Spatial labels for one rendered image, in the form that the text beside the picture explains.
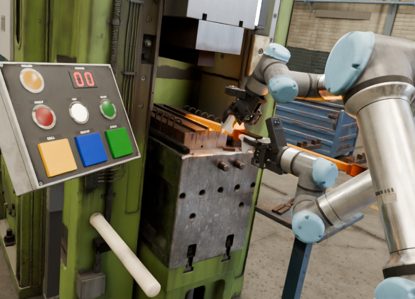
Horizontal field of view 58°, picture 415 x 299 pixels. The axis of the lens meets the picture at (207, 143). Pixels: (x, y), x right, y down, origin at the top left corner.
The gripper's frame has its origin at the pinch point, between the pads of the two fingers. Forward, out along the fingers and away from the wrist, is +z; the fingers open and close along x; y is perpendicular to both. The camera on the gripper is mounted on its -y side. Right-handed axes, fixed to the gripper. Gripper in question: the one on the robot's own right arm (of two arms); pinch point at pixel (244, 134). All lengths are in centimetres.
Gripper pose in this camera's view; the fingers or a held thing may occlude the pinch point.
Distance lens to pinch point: 125.8
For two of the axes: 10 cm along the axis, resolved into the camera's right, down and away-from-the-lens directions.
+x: 8.0, -0.6, 6.0
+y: -1.1, 9.6, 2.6
